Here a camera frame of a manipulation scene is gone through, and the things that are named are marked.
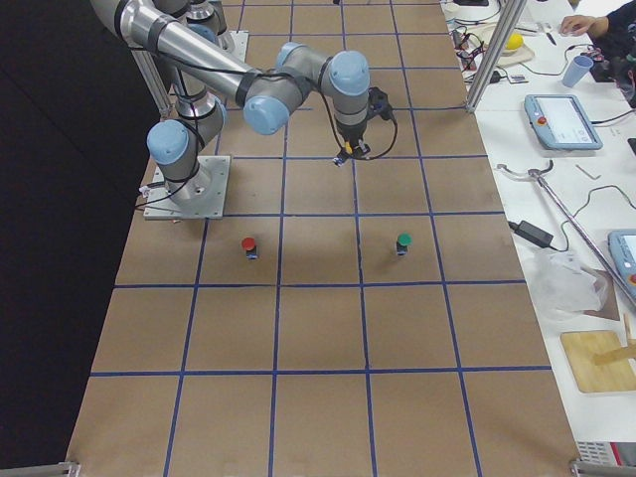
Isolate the person's hand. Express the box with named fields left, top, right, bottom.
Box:
left=559, top=15, right=608, bottom=38

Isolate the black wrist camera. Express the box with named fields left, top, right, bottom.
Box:
left=368, top=86, right=396, bottom=122

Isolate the aluminium frame post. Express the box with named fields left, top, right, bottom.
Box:
left=465, top=0, right=527, bottom=113

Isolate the green push button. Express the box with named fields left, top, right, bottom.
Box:
left=396, top=233, right=412, bottom=256

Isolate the brown paper mat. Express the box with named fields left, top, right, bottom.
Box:
left=68, top=1, right=576, bottom=476

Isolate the yellow lemon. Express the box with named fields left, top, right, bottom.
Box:
left=505, top=33, right=524, bottom=52

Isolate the light blue plastic cup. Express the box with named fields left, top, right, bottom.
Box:
left=561, top=55, right=594, bottom=87

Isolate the red push button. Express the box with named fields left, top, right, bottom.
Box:
left=241, top=237, right=258, bottom=260

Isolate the beige rectangular tray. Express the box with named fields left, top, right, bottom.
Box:
left=467, top=23, right=535, bottom=67

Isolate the teach pendant with screen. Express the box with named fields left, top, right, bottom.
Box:
left=524, top=94, right=603, bottom=151

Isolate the metal rod with hook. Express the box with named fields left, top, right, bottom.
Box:
left=495, top=159, right=635, bottom=307

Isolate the black power adapter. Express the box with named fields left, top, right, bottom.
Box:
left=508, top=221, right=554, bottom=248

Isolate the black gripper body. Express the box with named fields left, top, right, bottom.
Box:
left=339, top=123, right=365, bottom=145

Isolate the clear plastic bag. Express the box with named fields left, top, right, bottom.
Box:
left=525, top=250, right=619, bottom=321

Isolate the yellow push button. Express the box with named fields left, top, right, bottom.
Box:
left=333, top=141, right=371, bottom=167

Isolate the wooden cutting board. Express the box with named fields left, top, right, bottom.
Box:
left=560, top=331, right=635, bottom=394

